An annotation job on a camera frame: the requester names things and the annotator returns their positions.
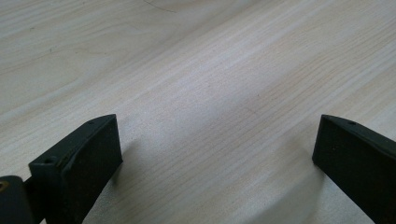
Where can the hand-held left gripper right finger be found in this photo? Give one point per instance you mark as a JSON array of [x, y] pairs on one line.
[[358, 161]]

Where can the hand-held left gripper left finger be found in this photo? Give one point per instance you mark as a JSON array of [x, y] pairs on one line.
[[81, 165]]

